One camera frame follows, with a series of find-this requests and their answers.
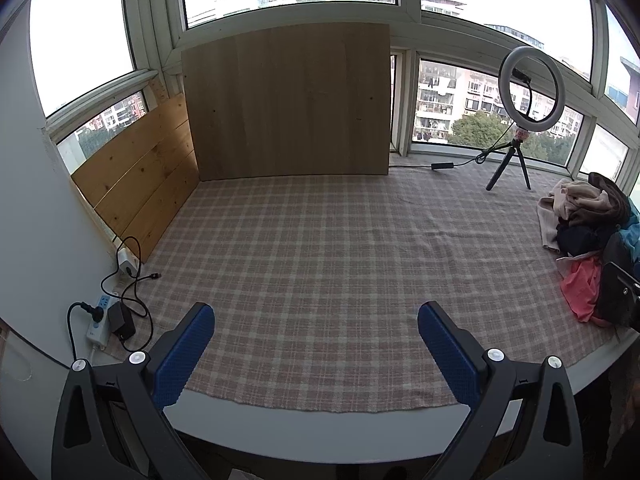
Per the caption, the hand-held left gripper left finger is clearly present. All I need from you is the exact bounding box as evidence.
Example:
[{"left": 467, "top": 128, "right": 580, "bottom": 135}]
[{"left": 51, "top": 302, "right": 216, "bottom": 480}]

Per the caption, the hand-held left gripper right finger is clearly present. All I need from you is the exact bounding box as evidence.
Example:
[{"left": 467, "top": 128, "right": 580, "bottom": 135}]
[{"left": 417, "top": 301, "right": 585, "bottom": 480}]

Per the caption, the pink garment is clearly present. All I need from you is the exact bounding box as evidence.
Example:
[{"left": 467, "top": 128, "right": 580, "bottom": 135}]
[{"left": 559, "top": 255, "right": 613, "bottom": 326}]

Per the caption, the teal garment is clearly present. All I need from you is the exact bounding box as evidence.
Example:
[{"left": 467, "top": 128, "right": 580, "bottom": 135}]
[{"left": 620, "top": 207, "right": 640, "bottom": 263}]

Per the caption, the navy garment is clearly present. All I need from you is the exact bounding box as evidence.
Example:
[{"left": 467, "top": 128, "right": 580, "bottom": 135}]
[{"left": 555, "top": 224, "right": 621, "bottom": 257}]

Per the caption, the black power adapter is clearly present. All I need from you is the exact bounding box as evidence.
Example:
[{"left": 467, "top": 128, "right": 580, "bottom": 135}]
[{"left": 108, "top": 301, "right": 137, "bottom": 341}]

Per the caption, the white power strip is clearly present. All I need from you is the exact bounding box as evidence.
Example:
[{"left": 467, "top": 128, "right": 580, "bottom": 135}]
[{"left": 86, "top": 294, "right": 112, "bottom": 348}]

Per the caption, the pink plaid blanket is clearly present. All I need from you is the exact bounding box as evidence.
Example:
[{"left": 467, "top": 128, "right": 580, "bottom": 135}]
[{"left": 102, "top": 162, "right": 640, "bottom": 413}]

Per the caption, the pine plank panel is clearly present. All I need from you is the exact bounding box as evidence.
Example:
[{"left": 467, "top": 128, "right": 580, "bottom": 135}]
[{"left": 71, "top": 91, "right": 201, "bottom": 265}]

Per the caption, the large plywood board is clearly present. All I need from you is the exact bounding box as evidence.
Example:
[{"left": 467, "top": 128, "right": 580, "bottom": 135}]
[{"left": 181, "top": 23, "right": 392, "bottom": 182}]

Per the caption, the black usb cable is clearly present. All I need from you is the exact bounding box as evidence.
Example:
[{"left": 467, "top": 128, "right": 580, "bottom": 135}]
[{"left": 101, "top": 236, "right": 162, "bottom": 318}]

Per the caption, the black plug cable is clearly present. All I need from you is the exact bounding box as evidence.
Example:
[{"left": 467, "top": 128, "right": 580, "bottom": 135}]
[{"left": 67, "top": 301, "right": 107, "bottom": 363}]

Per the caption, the black cable with inline controller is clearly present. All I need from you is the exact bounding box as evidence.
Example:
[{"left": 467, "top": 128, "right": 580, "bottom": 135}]
[{"left": 389, "top": 127, "right": 516, "bottom": 171}]

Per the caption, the white ring light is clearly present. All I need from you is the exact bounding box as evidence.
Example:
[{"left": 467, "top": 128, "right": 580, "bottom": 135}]
[{"left": 498, "top": 46, "right": 566, "bottom": 133}]

